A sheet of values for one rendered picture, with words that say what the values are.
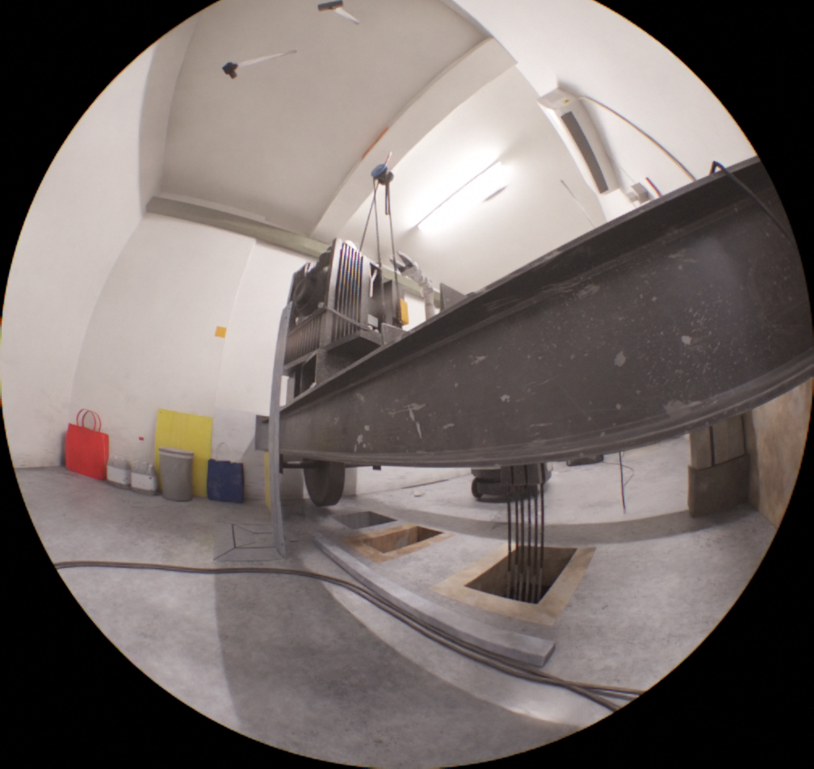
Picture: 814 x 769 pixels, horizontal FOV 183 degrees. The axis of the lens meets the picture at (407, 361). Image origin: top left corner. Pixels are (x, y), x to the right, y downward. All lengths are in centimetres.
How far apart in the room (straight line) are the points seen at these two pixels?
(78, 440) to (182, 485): 101
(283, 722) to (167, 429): 204
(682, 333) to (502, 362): 28
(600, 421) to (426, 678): 51
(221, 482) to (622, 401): 210
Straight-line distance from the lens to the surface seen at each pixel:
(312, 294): 137
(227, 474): 205
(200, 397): 226
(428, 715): 51
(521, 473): 78
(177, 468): 195
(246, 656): 64
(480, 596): 79
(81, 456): 246
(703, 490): 114
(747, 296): 42
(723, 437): 115
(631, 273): 40
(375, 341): 106
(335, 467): 163
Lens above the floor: 45
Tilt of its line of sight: 19 degrees up
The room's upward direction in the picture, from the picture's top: 3 degrees counter-clockwise
